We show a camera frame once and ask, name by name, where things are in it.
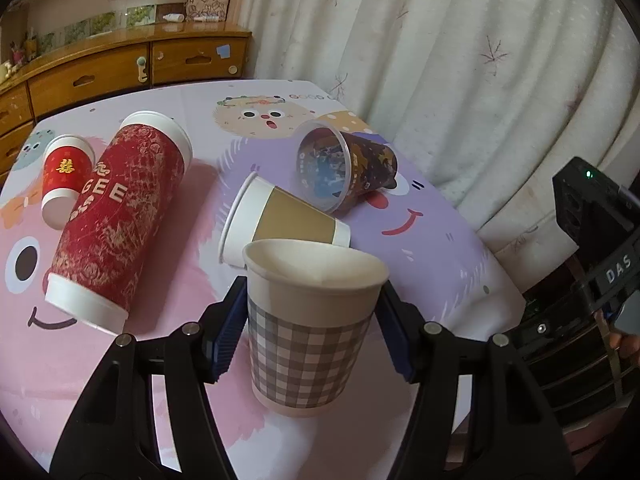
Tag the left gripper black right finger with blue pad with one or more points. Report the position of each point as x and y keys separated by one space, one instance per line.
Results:
x=478 y=413

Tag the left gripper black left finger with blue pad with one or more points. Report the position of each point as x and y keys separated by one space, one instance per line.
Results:
x=111 y=432

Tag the grey plaid paper cup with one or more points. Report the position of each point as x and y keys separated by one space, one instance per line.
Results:
x=310 y=305

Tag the tall red paper cup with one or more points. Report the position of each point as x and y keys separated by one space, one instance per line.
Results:
x=97 y=265

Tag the brown sleeve paper cup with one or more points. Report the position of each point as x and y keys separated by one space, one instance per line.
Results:
x=262 y=211

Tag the small red paper cup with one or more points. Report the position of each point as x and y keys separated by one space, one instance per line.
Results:
x=67 y=165

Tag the dark patterned plastic cup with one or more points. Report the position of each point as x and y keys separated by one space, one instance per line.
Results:
x=334 y=169

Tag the person's hand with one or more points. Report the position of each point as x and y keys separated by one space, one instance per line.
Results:
x=627 y=346

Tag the cartoon monster tablecloth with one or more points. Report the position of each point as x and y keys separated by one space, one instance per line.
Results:
x=436 y=262

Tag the white floral curtain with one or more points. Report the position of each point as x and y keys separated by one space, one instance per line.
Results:
x=488 y=98

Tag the small toy figurines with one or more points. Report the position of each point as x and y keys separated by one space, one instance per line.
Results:
x=20 y=55

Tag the wooden desk with drawers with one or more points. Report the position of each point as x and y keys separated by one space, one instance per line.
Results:
x=111 y=54

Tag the white tube on desk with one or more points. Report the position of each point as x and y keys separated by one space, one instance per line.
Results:
x=173 y=18

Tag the doodled cardboard box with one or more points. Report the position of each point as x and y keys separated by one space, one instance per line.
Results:
x=207 y=10

